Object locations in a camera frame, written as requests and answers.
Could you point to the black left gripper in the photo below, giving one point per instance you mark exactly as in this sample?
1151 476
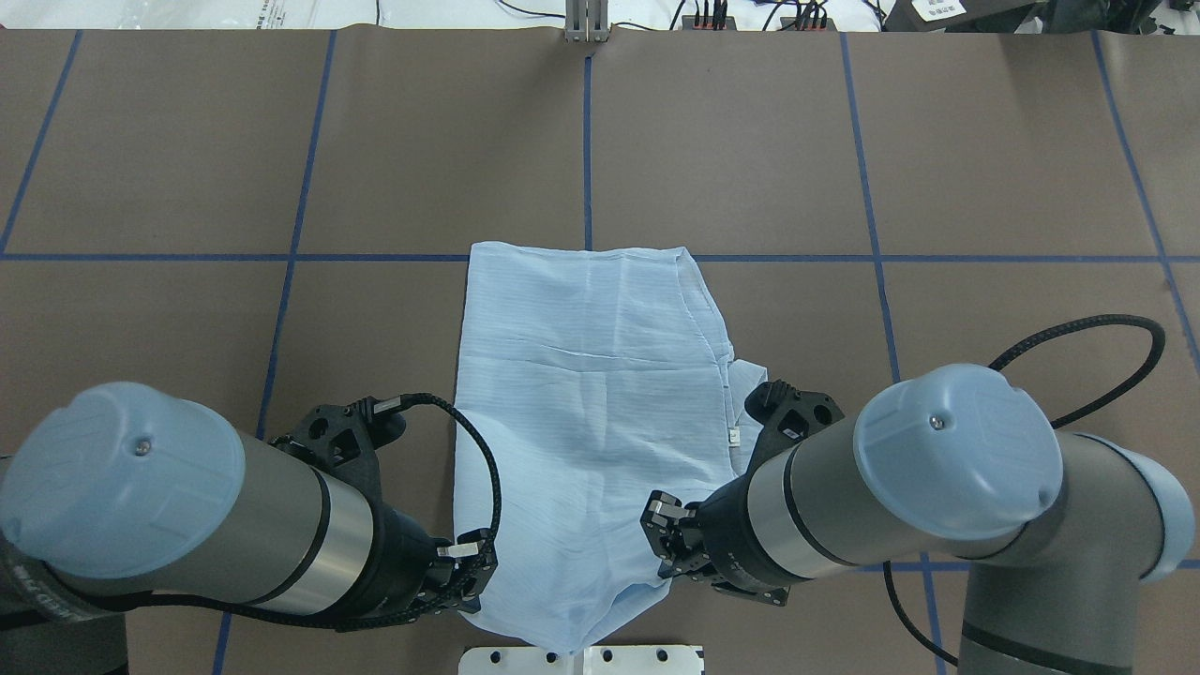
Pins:
401 553

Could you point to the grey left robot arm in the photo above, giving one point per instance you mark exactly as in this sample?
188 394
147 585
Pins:
128 498

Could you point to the lower orange black adapter box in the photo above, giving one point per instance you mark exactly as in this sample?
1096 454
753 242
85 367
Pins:
801 17

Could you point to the light blue striped button shirt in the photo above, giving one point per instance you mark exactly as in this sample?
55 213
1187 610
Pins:
595 377

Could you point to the orange black adapter box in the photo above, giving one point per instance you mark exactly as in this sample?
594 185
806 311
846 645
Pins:
801 17
705 16

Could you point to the aluminium frame post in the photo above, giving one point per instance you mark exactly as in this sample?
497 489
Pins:
586 21

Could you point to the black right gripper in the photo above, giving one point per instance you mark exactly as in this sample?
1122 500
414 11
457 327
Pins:
724 531

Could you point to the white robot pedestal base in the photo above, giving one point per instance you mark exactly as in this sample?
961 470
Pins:
599 659

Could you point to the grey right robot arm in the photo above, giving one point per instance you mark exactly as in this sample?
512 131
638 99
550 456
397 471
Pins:
1060 529

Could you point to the upper orange black adapter box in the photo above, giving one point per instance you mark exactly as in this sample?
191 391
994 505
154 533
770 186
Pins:
705 16

